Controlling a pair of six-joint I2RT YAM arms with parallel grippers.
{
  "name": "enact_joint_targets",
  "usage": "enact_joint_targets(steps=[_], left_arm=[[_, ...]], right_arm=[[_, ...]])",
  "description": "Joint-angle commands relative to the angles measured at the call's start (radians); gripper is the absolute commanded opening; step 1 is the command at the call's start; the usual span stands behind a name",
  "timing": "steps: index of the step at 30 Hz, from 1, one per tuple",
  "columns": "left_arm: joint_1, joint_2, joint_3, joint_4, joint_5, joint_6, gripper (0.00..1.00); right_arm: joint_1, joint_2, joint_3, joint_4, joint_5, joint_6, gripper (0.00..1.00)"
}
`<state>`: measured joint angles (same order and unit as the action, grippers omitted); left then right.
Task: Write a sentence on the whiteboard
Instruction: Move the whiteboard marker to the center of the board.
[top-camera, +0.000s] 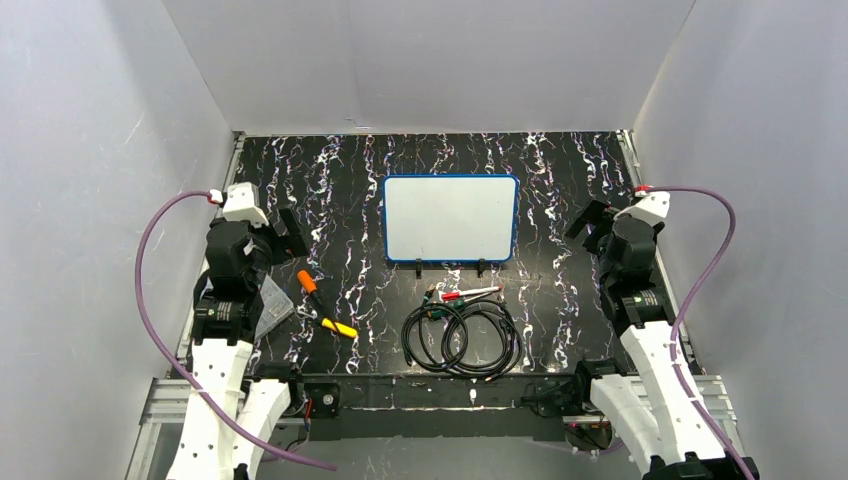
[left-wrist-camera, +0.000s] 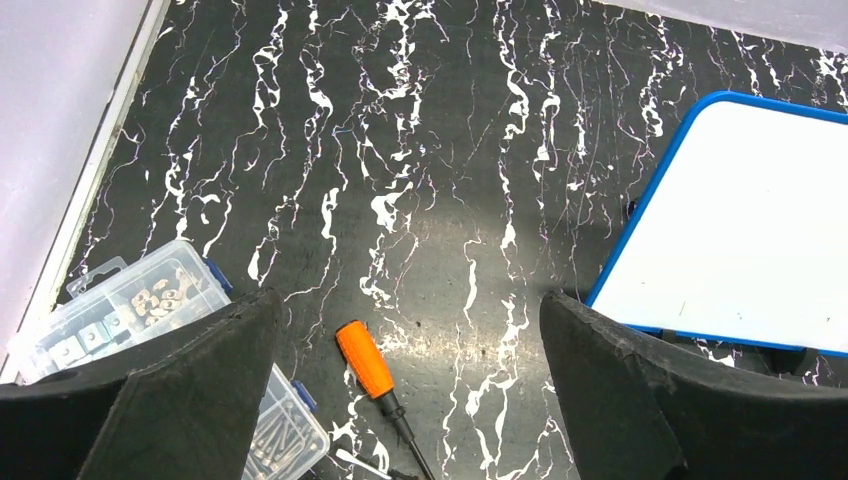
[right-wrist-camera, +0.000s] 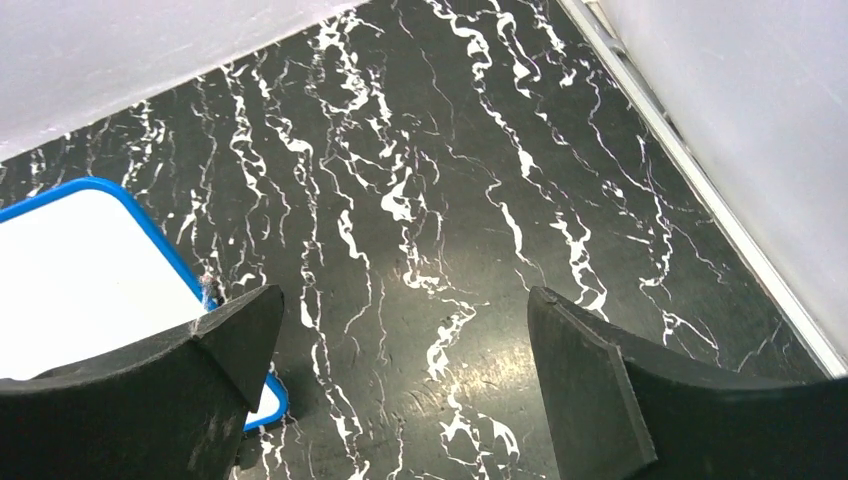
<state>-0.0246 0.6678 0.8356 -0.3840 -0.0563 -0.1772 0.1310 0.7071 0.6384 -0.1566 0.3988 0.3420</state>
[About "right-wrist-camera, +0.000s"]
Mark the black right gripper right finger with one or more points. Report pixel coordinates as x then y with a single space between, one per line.
622 407

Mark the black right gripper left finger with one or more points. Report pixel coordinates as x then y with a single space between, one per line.
170 406

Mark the aluminium table edge rail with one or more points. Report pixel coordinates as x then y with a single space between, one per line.
615 59

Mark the blue framed whiteboard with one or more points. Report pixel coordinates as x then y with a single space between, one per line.
85 271

